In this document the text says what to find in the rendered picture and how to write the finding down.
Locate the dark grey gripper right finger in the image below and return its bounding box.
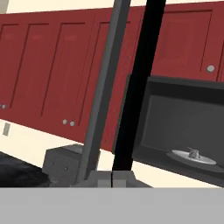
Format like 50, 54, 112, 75
111, 0, 167, 188

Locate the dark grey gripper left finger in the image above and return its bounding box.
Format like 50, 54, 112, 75
73, 0, 131, 188

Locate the dark grey microwave oven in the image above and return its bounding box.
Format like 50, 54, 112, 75
132, 74, 224, 188

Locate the white microwave turntable plate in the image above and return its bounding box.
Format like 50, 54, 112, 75
171, 147, 217, 166

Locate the red cupboard door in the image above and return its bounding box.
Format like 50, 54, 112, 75
68, 5, 148, 153
150, 1, 224, 83
1, 12, 60, 122
33, 10, 101, 130
0, 13, 29, 113

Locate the grey toaster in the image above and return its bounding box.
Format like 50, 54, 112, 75
42, 143, 101, 186

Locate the grey wall socket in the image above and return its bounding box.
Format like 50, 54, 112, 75
2, 122, 11, 137

